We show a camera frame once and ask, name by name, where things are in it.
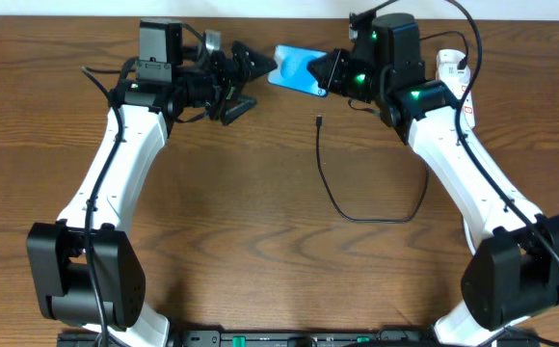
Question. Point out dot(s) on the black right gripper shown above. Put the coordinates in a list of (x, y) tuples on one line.
[(338, 59)]

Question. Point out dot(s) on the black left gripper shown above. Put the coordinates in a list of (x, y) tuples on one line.
[(223, 86)]

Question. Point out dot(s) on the blue Galaxy smartphone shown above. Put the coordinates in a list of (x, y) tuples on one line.
[(291, 72)]

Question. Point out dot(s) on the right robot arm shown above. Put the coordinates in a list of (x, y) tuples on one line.
[(513, 273)]

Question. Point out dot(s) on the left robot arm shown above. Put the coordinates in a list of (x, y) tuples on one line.
[(85, 270)]

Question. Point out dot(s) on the white charger plug adapter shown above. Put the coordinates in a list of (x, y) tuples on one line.
[(452, 76)]

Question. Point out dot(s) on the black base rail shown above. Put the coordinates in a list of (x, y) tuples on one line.
[(388, 337)]

